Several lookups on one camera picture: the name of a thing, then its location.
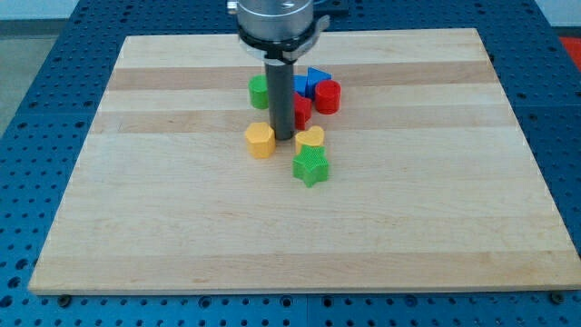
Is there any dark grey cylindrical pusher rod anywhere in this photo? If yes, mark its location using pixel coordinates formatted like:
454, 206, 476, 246
265, 64, 295, 140

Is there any yellow heart block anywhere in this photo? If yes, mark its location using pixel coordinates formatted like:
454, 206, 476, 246
294, 125, 325, 154

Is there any yellow hexagon block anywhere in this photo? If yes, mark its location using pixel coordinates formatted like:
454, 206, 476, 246
244, 122, 276, 159

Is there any blue cube block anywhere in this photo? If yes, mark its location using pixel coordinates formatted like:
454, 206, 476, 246
293, 74, 308, 97

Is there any green cylinder block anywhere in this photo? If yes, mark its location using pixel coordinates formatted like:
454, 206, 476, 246
248, 74, 269, 110

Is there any blue triangle block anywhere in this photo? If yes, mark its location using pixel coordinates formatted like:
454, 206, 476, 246
306, 66, 332, 100

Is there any red block behind rod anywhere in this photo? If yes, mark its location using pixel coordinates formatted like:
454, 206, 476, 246
294, 93, 312, 130

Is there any red cylinder block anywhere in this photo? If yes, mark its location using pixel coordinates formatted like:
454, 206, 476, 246
315, 80, 341, 114

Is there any green star block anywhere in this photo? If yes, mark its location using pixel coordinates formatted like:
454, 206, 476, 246
292, 145, 330, 188

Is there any light wooden board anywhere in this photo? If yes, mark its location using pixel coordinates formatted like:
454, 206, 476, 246
29, 28, 580, 295

